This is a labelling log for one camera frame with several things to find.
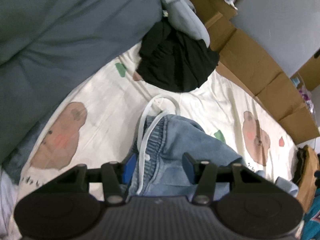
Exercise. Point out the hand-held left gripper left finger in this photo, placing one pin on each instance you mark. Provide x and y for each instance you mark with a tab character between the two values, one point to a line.
130	170

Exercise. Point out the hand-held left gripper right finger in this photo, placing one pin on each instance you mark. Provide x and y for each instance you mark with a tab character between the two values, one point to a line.
188	167

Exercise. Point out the light blue jeans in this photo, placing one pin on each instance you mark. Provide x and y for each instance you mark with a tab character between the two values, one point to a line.
180	140

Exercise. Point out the cream bear printed bed sheet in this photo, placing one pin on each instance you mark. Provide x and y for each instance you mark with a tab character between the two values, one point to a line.
100	105

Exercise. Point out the black garment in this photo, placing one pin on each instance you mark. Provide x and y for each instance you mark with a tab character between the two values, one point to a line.
175	62

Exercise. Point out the folded dark garment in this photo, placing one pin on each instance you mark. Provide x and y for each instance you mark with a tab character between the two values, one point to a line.
300	165

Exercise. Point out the folded brown garment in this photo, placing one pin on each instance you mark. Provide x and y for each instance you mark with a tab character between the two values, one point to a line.
312	170

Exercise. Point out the flat brown cardboard sheet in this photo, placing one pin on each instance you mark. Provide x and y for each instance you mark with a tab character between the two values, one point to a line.
250	55

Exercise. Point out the teal patterned garment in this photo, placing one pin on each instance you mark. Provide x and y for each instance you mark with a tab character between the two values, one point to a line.
313	220

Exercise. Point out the blue capped detergent bottle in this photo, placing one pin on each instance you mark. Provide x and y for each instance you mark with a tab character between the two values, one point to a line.
296	81

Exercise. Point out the tall cardboard box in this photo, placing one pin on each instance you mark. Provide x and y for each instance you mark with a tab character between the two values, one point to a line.
310	75

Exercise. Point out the grey neck pillow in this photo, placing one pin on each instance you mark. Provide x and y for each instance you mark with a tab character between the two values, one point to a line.
182	15

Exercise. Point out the grey blue duvet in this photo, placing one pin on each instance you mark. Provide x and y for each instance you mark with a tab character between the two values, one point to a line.
62	30

